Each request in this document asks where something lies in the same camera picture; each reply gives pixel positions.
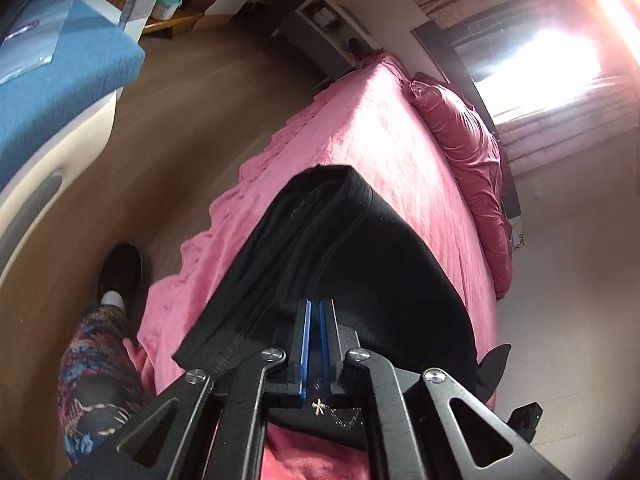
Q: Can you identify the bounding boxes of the black pants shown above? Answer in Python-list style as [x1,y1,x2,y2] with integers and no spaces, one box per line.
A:
[171,164,512,453]

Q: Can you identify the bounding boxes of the floral patterned trouser leg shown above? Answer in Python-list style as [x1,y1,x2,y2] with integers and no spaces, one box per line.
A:
[58,304,150,465]

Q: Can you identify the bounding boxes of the black shoe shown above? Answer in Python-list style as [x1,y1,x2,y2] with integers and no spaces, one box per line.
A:
[96,243,143,312]

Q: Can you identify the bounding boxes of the red quilted duvet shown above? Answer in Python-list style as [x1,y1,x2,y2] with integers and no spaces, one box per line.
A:
[408,73,513,300]

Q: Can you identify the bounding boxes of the pink bed sheet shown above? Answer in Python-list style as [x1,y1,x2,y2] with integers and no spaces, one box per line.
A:
[122,51,501,480]

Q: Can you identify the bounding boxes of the dark headboard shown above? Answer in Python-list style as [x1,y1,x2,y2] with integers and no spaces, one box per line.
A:
[411,21,521,220]

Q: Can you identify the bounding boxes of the grey white bedside shelf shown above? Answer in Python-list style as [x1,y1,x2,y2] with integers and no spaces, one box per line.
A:
[280,0,382,80]

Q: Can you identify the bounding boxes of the blue cushioned sofa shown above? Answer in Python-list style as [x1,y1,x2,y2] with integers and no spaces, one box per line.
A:
[1,0,144,275]

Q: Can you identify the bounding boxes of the clear plastic document sleeve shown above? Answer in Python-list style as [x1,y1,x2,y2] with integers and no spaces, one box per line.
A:
[0,0,75,84]

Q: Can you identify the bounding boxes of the teal lidded white jar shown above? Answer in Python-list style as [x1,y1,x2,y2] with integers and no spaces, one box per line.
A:
[151,0,182,21]

